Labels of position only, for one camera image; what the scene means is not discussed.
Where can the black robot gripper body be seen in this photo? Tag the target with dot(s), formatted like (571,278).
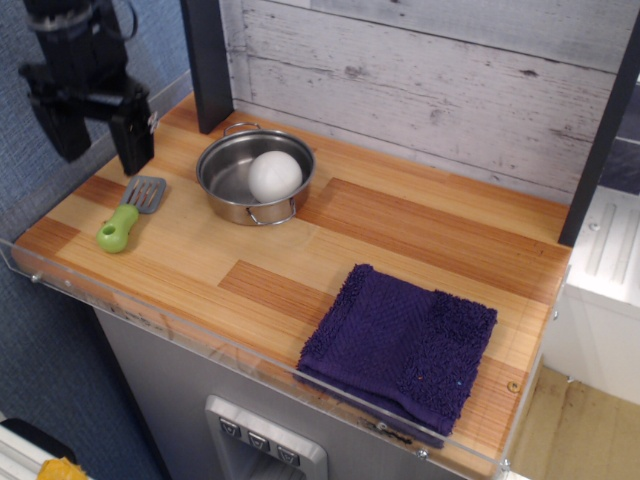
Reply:
(85,66)

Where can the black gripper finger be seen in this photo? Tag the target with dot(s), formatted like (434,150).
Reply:
(65,129)
(132,130)

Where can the green handled grey spatula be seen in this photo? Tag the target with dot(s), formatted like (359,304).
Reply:
(142,195)

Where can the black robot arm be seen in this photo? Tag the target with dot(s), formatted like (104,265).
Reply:
(72,10)

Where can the purple folded towel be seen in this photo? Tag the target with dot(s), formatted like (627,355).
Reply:
(410,351)

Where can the small stainless steel pot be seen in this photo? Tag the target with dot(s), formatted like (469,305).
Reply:
(223,168)

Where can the white ball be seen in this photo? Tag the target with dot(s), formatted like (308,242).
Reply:
(274,175)

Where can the grey toy fridge cabinet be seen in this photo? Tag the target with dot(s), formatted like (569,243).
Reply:
(173,367)

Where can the silver dispenser button panel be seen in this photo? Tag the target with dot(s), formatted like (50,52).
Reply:
(249,446)

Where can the white toy sink unit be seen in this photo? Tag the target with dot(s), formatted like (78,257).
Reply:
(593,334)

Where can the clear acrylic guard rail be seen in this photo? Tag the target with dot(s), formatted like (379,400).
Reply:
(265,289)

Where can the dark right upright post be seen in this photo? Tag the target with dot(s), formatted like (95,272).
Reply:
(619,98)

